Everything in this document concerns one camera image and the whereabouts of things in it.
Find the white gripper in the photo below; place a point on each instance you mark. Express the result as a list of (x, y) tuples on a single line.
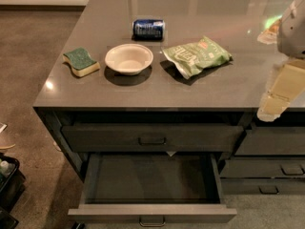
[(293, 32)]

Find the green jalapeno chip bag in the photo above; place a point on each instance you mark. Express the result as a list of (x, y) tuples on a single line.
[(193, 58)]

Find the right bottom drawer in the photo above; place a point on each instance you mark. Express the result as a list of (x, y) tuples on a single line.
[(263, 186)]

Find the closed top drawer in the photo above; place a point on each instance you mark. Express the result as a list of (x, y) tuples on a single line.
[(124, 137)]

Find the open middle drawer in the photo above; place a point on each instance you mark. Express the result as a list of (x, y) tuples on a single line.
[(181, 188)]

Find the grey counter cabinet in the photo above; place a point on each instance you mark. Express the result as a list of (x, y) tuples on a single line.
[(161, 95)]

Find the blue soda can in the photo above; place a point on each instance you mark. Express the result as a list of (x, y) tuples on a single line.
[(148, 29)]

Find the green and yellow sponge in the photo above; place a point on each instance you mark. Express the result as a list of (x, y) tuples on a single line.
[(80, 62)]

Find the black bin with bottles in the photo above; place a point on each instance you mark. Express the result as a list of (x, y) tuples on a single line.
[(11, 188)]

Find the top drawer handle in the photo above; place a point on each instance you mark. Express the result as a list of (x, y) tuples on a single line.
[(151, 141)]

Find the drawer handle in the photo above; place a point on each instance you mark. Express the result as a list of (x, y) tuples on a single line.
[(151, 141), (152, 221)]

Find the middle drawer handle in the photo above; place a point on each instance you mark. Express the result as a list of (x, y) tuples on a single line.
[(152, 221)]

